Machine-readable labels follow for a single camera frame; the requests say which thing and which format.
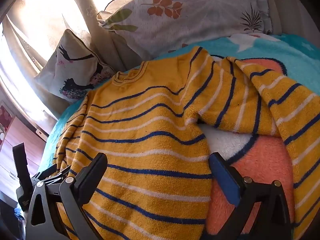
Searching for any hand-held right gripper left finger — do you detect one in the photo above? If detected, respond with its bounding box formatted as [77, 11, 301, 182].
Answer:
[25, 152, 108, 240]

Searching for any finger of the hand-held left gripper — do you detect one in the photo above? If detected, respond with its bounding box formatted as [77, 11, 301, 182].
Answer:
[30, 164, 57, 181]
[46, 169, 73, 184]

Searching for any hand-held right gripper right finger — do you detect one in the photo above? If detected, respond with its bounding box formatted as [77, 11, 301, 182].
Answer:
[205, 152, 292, 240]

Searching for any yellow striped knit sweater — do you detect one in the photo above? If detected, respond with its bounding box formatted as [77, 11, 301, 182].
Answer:
[54, 46, 320, 240]

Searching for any wooden cabinet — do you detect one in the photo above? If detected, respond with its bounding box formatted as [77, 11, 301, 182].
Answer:
[0, 100, 49, 205]

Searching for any turquoise star printed blanket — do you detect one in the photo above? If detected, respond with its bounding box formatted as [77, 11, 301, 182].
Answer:
[37, 34, 320, 240]

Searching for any silhouette print cushion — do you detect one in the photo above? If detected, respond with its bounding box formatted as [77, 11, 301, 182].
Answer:
[34, 29, 117, 103]

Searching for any beige curtain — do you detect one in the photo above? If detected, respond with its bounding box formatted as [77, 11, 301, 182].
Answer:
[0, 0, 135, 135]

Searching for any leaf print pillow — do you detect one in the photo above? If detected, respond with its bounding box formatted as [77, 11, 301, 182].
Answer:
[96, 0, 273, 68]

